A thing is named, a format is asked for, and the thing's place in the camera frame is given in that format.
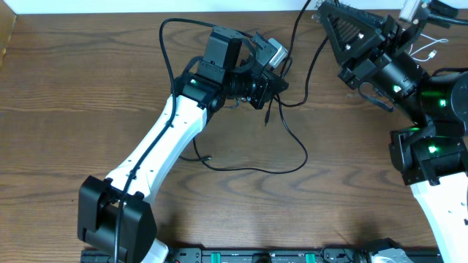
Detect left camera cable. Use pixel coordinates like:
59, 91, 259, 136
113, 18, 253, 263

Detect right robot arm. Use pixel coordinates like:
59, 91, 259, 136
317, 1, 467, 262

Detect black usb cable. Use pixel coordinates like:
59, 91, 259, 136
192, 72, 309, 175

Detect white usb cable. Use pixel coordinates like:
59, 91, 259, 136
407, 32, 449, 62

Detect right camera cable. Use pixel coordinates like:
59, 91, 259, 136
427, 1, 468, 26

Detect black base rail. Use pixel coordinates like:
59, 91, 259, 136
80, 239, 442, 263

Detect camera cable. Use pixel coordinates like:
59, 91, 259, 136
427, 1, 468, 26
113, 18, 253, 263

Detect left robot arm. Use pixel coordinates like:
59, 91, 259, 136
78, 26, 288, 262

